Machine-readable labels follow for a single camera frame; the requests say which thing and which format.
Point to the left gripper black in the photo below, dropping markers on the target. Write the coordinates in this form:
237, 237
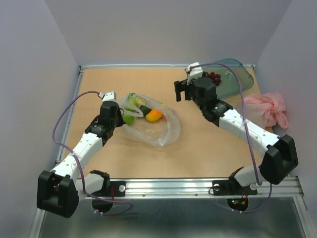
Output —
121, 122

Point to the dark green fruit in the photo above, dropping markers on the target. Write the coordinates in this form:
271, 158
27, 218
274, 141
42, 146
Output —
145, 110

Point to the red grape bunch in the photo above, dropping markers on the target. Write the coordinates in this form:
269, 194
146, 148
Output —
216, 78

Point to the aluminium front rail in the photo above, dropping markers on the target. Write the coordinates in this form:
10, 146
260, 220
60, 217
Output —
177, 188

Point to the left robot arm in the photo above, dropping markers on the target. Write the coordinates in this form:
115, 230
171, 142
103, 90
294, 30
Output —
60, 190

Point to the pink plastic bag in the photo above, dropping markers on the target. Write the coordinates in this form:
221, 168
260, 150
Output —
266, 110

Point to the teal plastic container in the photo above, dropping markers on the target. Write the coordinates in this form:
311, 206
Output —
229, 86

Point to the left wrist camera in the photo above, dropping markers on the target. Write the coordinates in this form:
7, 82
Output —
108, 96

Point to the orange fruit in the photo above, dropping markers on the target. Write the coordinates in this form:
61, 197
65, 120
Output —
153, 116

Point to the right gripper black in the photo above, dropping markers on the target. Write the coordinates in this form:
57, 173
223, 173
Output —
180, 86

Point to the green apple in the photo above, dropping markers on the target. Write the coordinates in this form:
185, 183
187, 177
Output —
128, 119

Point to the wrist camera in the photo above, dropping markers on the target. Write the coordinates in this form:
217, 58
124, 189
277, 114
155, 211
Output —
193, 71
108, 96

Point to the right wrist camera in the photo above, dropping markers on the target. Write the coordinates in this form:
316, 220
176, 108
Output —
193, 71

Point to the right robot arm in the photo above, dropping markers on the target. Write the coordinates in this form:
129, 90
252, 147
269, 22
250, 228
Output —
279, 153

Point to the clear plastic bag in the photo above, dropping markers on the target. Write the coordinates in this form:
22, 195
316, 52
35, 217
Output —
160, 133

